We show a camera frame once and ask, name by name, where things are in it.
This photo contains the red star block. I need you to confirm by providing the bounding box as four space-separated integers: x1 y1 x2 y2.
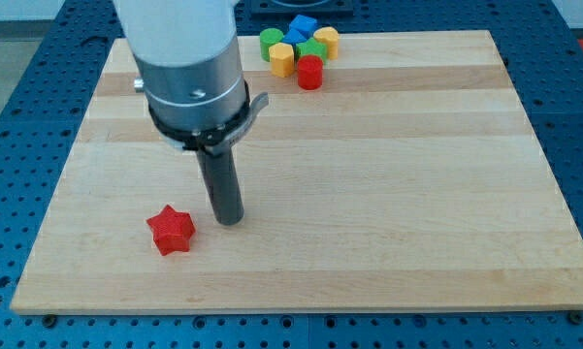
146 205 196 256

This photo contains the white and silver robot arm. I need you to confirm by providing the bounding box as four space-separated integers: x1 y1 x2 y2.
113 0 269 156

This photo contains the green star block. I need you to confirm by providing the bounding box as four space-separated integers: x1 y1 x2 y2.
296 38 328 64

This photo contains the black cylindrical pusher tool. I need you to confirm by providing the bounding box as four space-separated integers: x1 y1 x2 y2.
197 149 244 226

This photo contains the red cylinder block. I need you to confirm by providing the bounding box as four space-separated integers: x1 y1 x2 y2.
297 55 323 90

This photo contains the wooden board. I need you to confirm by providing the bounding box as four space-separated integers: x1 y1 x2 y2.
11 30 583 315

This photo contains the yellow hexagon block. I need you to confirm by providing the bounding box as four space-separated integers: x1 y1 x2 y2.
269 43 295 78

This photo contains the blue triangular block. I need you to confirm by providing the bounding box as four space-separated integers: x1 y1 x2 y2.
281 28 307 47

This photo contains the green cylinder block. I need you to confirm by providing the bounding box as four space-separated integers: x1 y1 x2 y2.
259 27 284 62

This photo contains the yellow rounded block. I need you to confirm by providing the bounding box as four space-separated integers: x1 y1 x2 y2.
312 26 340 60

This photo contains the blue cube block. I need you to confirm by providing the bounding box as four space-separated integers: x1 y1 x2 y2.
288 15 318 37

